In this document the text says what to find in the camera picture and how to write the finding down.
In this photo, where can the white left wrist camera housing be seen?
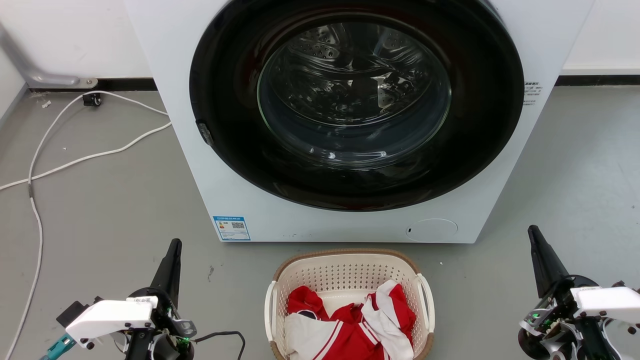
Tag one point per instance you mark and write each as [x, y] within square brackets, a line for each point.
[107, 317]

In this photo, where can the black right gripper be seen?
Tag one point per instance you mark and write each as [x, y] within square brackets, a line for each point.
[560, 325]

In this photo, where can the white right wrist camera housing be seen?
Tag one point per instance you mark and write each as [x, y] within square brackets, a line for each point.
[607, 300]

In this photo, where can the grey drain pipe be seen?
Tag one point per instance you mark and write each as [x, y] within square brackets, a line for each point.
[30, 72]

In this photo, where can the red and white garment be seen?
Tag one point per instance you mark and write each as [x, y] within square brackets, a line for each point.
[350, 330]

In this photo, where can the cream plastic laundry basket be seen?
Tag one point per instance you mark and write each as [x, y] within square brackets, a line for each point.
[345, 270]

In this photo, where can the round white filter cover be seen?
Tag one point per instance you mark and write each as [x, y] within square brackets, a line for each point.
[431, 230]

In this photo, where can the blue energy label sticker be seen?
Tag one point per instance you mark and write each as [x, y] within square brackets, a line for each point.
[231, 228]

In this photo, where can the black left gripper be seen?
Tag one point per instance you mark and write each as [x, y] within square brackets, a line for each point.
[167, 320]

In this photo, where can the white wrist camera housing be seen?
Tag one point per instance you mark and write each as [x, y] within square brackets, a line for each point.
[607, 300]
[107, 317]

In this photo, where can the black round washer door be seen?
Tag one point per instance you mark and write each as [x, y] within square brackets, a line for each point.
[480, 125]

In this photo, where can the white front-load washing machine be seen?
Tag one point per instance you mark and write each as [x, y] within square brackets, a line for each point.
[170, 60]

